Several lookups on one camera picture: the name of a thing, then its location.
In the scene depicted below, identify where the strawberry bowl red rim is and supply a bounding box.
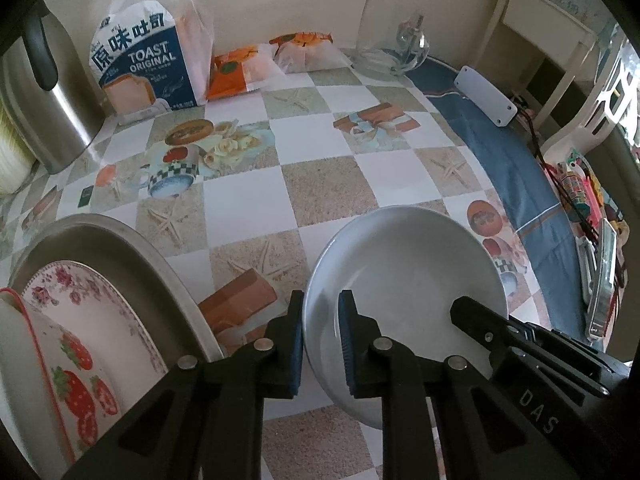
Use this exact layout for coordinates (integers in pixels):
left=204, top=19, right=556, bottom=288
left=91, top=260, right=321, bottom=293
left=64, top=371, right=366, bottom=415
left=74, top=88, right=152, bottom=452
left=1, top=288, right=122, bottom=479

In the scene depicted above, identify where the white round shallow plate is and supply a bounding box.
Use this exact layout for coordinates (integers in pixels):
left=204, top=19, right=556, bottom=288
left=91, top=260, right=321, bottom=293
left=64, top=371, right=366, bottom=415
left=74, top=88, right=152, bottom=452
left=303, top=206, right=508, bottom=429

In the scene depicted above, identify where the colourful clutter pile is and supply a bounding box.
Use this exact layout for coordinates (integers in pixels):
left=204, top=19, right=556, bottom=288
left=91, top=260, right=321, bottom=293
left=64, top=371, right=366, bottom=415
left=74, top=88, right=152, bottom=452
left=542, top=148, right=630, bottom=346

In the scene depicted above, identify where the floral pink rimmed plate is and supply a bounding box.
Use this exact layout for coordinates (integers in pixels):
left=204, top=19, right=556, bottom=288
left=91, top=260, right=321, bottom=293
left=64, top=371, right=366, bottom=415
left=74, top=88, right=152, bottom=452
left=23, top=260, right=167, bottom=382

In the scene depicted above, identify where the stainless steel round tray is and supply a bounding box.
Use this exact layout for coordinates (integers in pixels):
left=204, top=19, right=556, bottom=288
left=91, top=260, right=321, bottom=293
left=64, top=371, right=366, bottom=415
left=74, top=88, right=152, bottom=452
left=9, top=214, right=224, bottom=366

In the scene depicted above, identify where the checkered printed tablecloth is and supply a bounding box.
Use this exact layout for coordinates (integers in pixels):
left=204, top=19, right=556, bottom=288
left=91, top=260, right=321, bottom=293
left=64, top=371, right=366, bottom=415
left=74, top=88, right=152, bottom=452
left=0, top=49, right=597, bottom=480

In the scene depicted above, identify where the white rectangular device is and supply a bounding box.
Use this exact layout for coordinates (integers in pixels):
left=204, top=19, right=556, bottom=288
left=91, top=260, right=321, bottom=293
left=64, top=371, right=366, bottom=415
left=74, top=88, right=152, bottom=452
left=454, top=65, right=518, bottom=128

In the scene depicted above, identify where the napa cabbage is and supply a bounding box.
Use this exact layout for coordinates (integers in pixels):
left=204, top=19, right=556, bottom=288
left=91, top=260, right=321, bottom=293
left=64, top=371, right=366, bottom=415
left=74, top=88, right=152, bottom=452
left=0, top=107, right=36, bottom=195

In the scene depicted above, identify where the stainless steel thermos jug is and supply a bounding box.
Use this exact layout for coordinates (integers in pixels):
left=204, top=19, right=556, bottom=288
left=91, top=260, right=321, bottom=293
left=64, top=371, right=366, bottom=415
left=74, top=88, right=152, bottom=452
left=1, top=0, right=105, bottom=174

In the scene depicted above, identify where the toast bread bag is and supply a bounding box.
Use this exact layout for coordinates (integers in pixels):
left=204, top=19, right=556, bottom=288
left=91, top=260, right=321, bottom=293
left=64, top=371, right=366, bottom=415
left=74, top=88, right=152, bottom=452
left=89, top=0, right=214, bottom=125

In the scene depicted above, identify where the orange snack packet right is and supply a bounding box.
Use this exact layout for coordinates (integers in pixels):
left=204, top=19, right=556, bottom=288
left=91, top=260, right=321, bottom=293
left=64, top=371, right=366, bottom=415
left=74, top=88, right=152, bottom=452
left=269, top=32, right=352, bottom=74

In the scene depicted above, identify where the clear glass pitcher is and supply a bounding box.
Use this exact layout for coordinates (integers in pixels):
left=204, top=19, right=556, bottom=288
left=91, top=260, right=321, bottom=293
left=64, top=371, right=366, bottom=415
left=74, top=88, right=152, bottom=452
left=352, top=0, right=430, bottom=80

